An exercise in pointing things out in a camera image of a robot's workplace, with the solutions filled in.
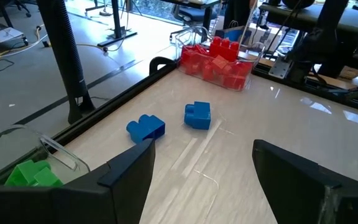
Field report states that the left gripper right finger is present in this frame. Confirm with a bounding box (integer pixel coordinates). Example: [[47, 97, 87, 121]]
[[252, 139, 358, 224]]

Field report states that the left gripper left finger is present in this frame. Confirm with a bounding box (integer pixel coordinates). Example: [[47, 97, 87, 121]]
[[0, 139, 157, 224]]

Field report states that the clear plastic bin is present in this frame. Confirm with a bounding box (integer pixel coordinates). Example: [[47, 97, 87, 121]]
[[0, 124, 91, 187], [170, 26, 266, 92]]

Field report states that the blue toy block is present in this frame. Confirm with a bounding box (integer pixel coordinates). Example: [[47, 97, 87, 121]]
[[183, 101, 212, 131], [126, 113, 167, 144]]

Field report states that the black corrugated stand pole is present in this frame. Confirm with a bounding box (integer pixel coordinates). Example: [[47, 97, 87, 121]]
[[35, 0, 96, 125]]

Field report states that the black flat-base stand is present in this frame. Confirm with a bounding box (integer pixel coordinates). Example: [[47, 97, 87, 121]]
[[97, 0, 138, 47]]

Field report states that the white paper sheet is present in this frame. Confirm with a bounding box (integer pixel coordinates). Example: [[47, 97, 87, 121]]
[[0, 27, 24, 44]]

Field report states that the person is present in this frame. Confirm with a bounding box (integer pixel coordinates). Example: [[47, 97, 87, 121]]
[[223, 0, 258, 30]]

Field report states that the blue office chair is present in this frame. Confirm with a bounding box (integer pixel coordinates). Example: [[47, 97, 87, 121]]
[[171, 2, 211, 35]]

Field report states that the black office chair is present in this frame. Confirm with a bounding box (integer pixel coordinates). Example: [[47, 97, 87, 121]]
[[0, 0, 32, 18]]

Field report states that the black table frame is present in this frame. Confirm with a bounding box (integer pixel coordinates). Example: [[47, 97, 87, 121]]
[[0, 56, 358, 187]]

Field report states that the silver mounting bracket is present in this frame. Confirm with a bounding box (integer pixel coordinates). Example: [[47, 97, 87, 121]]
[[268, 55, 293, 80]]

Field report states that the white floor cable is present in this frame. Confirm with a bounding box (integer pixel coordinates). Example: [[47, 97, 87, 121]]
[[76, 30, 127, 52]]

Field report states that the yellow cable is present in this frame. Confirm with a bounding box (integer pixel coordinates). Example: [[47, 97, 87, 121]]
[[0, 24, 49, 62]]

